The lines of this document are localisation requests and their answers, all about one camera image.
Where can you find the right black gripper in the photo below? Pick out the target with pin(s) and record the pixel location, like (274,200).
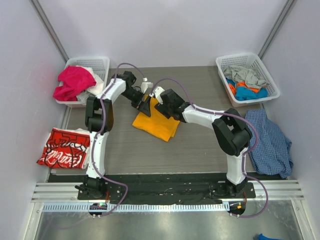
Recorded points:
(161,108)

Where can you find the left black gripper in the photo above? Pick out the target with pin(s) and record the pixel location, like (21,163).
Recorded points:
(139,101)

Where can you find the orange yellow t shirt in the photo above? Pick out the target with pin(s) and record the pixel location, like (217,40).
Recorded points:
(156,125)

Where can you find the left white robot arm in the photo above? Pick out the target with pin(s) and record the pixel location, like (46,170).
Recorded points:
(99,120)

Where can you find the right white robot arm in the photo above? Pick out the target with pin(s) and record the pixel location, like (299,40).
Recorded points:
(232,133)

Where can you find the white grey garment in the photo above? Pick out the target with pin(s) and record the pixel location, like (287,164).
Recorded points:
(93,90)

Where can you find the left white plastic basket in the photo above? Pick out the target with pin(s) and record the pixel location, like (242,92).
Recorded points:
(100,66)

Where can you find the white plastic basket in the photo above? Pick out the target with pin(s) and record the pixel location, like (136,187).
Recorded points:
(100,66)
(252,61)

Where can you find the blue t shirt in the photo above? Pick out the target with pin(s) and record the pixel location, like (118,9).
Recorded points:
(242,92)

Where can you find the grey t shirt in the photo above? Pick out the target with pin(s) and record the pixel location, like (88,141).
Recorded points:
(242,74)

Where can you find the pink t shirt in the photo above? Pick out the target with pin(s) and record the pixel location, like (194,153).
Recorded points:
(74,80)

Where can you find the red white printed t shirt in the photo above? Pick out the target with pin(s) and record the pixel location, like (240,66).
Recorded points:
(66,149)

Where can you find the right white plastic basket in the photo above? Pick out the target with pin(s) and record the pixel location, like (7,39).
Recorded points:
(252,61)

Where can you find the blue checkered shirt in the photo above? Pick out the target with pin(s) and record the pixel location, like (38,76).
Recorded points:
(272,153)

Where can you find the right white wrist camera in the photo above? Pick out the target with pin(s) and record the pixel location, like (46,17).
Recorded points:
(156,93)

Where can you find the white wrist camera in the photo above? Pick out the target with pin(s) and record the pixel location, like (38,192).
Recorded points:
(156,93)
(145,85)

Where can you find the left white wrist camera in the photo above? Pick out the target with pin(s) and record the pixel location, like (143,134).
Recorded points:
(145,85)

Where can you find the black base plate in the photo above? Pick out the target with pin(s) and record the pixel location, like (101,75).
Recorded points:
(214,185)

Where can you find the white slotted cable duct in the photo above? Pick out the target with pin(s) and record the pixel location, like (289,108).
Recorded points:
(97,207)

